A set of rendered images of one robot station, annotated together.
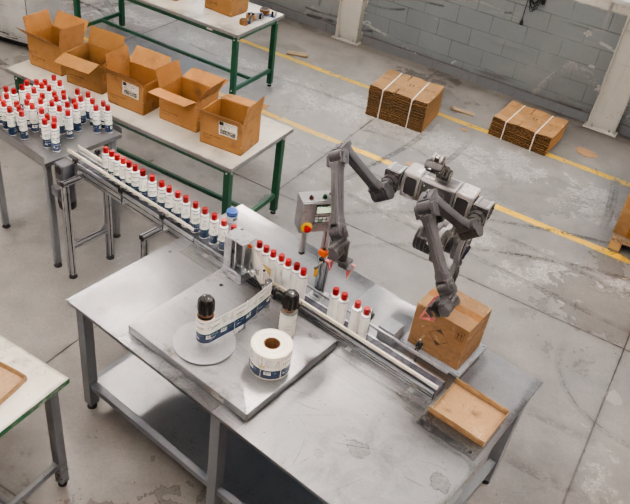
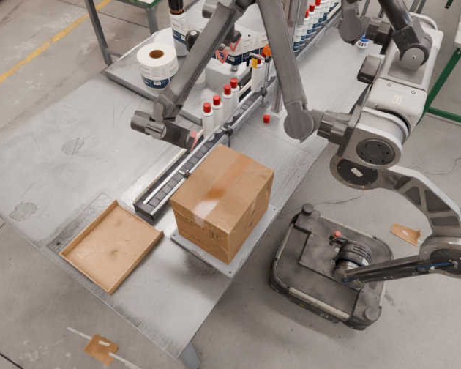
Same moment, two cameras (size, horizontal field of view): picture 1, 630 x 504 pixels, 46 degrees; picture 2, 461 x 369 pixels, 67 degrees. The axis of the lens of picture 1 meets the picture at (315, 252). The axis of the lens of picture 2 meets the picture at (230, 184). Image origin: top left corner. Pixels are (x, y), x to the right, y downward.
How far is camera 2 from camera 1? 3.53 m
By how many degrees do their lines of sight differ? 60
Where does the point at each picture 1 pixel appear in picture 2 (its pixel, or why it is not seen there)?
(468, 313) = (209, 199)
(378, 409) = (120, 160)
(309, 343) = (192, 99)
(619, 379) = not seen: outside the picture
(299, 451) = (74, 108)
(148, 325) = (194, 15)
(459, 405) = (126, 236)
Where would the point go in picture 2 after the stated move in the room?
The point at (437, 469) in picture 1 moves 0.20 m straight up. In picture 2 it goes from (39, 209) to (16, 182)
